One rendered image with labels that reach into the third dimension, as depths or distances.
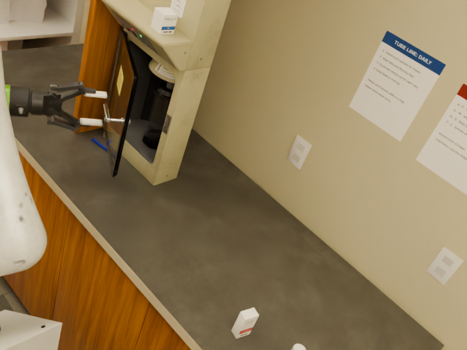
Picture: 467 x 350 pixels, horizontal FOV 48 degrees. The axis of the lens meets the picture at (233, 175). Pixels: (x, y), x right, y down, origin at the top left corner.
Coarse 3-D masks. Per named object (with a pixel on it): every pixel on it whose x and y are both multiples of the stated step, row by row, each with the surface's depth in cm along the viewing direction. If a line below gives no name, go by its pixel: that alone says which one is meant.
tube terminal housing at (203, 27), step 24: (144, 0) 167; (168, 0) 160; (192, 0) 153; (216, 0) 153; (192, 24) 155; (216, 24) 159; (144, 48) 173; (192, 48) 158; (192, 72) 165; (192, 96) 173; (192, 120) 181; (168, 144) 180; (144, 168) 190; (168, 168) 189
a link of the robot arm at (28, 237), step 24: (0, 48) 112; (0, 72) 110; (0, 96) 109; (0, 120) 108; (0, 144) 107; (0, 168) 106; (0, 192) 105; (24, 192) 108; (0, 216) 104; (24, 216) 106; (0, 240) 104; (24, 240) 105; (0, 264) 105; (24, 264) 107
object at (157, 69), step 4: (152, 60) 178; (152, 64) 176; (156, 64) 175; (160, 64) 174; (152, 68) 176; (156, 68) 174; (160, 68) 174; (164, 68) 173; (156, 72) 174; (160, 72) 174; (164, 72) 173; (168, 72) 173; (160, 76) 174; (164, 76) 173; (168, 76) 173; (172, 76) 173; (168, 80) 174; (172, 80) 174
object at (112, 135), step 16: (128, 48) 167; (128, 64) 164; (128, 80) 162; (112, 96) 186; (128, 96) 161; (112, 112) 184; (128, 112) 162; (112, 128) 182; (112, 144) 180; (112, 160) 179; (112, 176) 177
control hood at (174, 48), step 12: (108, 0) 162; (120, 0) 165; (132, 0) 168; (120, 12) 158; (132, 12) 160; (144, 12) 162; (120, 24) 174; (132, 24) 157; (144, 24) 156; (156, 36) 152; (168, 36) 154; (180, 36) 157; (156, 48) 158; (168, 48) 151; (180, 48) 154; (168, 60) 159; (180, 60) 158
